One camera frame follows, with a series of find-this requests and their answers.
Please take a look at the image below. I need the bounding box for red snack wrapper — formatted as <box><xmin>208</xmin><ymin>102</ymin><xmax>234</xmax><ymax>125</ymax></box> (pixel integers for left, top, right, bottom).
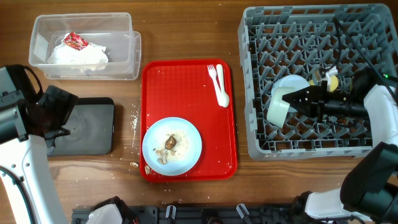
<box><xmin>63</xmin><ymin>32</ymin><xmax>89</xmax><ymax>51</ymax></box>

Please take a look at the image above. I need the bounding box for white plastic fork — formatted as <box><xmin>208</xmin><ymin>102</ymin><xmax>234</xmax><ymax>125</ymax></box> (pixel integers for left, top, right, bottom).
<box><xmin>207</xmin><ymin>65</ymin><xmax>221</xmax><ymax>100</ymax></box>

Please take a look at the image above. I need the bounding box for white plastic spoon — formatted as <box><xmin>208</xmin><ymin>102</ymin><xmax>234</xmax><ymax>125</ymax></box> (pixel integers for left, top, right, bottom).
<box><xmin>216</xmin><ymin>64</ymin><xmax>229</xmax><ymax>108</ymax></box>

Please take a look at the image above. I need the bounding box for light blue plate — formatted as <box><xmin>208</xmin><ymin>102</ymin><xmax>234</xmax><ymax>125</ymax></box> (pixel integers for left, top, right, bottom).
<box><xmin>142</xmin><ymin>117</ymin><xmax>203</xmax><ymax>177</ymax></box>

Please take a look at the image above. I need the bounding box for light blue bowl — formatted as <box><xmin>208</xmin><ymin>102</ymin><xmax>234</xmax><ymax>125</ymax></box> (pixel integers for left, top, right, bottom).
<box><xmin>269</xmin><ymin>75</ymin><xmax>310</xmax><ymax>113</ymax></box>

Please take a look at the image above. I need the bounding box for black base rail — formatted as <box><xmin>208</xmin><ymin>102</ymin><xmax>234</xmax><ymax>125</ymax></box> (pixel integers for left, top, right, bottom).
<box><xmin>72</xmin><ymin>203</ymin><xmax>312</xmax><ymax>224</ymax></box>

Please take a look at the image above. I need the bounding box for grey dishwasher rack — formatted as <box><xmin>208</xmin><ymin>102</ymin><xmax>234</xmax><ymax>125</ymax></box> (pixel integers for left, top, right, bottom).
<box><xmin>238</xmin><ymin>4</ymin><xmax>397</xmax><ymax>161</ymax></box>

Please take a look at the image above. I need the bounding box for clear plastic waste bin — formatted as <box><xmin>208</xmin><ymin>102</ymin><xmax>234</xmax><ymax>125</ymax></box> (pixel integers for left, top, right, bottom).
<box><xmin>29</xmin><ymin>12</ymin><xmax>141</xmax><ymax>80</ymax></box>

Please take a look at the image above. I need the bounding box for yellow cup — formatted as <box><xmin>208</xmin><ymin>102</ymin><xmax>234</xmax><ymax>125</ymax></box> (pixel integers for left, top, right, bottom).
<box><xmin>308</xmin><ymin>75</ymin><xmax>339</xmax><ymax>92</ymax></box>

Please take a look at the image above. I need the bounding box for white napkin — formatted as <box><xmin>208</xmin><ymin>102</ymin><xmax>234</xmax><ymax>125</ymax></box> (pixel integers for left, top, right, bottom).
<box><xmin>47</xmin><ymin>43</ymin><xmax>109</xmax><ymax>72</ymax></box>

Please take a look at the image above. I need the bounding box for brown food scrap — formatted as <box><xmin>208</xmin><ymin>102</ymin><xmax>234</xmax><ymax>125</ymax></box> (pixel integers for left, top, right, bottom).
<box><xmin>165</xmin><ymin>134</ymin><xmax>177</xmax><ymax>150</ymax></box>

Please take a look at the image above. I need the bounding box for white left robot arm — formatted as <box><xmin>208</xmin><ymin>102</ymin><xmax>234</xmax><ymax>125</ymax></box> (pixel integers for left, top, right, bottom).
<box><xmin>1</xmin><ymin>86</ymin><xmax>78</xmax><ymax>223</ymax></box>

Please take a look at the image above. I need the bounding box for black plastic bin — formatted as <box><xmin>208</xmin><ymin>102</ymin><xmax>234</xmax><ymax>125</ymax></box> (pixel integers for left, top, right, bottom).
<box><xmin>46</xmin><ymin>97</ymin><xmax>115</xmax><ymax>156</ymax></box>

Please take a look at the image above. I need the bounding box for green bowl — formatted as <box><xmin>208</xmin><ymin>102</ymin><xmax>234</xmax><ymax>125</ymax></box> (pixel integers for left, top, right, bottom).
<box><xmin>267</xmin><ymin>87</ymin><xmax>297</xmax><ymax>128</ymax></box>

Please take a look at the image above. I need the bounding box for nut shell scrap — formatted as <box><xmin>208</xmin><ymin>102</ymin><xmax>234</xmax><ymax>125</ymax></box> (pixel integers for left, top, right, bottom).
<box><xmin>144</xmin><ymin>165</ymin><xmax>150</xmax><ymax>175</ymax></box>
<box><xmin>130</xmin><ymin>162</ymin><xmax>139</xmax><ymax>168</ymax></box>

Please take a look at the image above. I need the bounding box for red serving tray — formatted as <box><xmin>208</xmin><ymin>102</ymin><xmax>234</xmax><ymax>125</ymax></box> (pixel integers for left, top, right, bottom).
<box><xmin>140</xmin><ymin>59</ymin><xmax>238</xmax><ymax>183</ymax></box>

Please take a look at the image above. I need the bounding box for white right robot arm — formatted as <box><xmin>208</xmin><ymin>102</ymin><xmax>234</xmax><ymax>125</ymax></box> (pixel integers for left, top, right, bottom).
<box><xmin>282</xmin><ymin>68</ymin><xmax>397</xmax><ymax>223</ymax></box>

